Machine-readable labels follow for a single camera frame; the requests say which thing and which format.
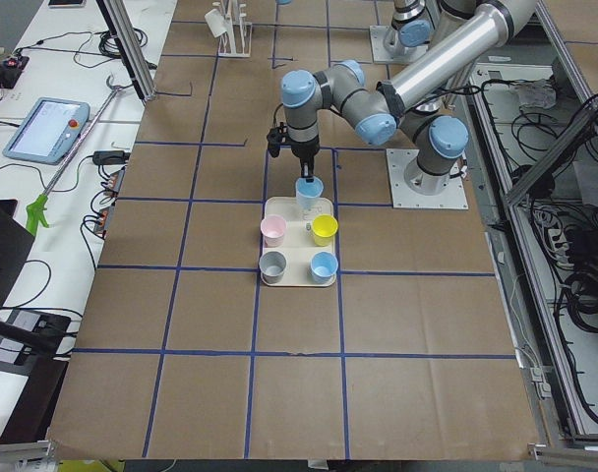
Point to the grey plastic cup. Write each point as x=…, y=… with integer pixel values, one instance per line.
x=272, y=266

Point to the pink plastic cup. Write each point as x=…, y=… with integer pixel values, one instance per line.
x=273, y=228

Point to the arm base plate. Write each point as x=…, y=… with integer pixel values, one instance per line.
x=412, y=188
x=388, y=49

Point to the white wire cup rack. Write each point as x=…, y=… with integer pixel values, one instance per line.
x=236, y=43

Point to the light blue plastic cup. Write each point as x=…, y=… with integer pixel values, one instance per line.
x=308, y=191

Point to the reacher grabber tool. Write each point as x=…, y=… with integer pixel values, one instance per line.
x=35, y=210

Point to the teach pendant tablet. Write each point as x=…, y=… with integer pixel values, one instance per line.
x=49, y=131

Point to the white plastic cup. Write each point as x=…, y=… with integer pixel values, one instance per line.
x=216, y=23

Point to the aluminium frame post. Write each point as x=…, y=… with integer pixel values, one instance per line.
x=120, y=26

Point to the yellow plastic cup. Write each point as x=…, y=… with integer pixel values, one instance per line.
x=324, y=228

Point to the cream plastic tray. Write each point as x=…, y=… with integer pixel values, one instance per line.
x=298, y=246

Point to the black power adapter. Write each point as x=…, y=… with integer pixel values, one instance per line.
x=110, y=157

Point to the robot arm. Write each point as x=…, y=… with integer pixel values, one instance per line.
x=466, y=30

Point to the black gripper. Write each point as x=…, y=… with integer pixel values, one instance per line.
x=304, y=152

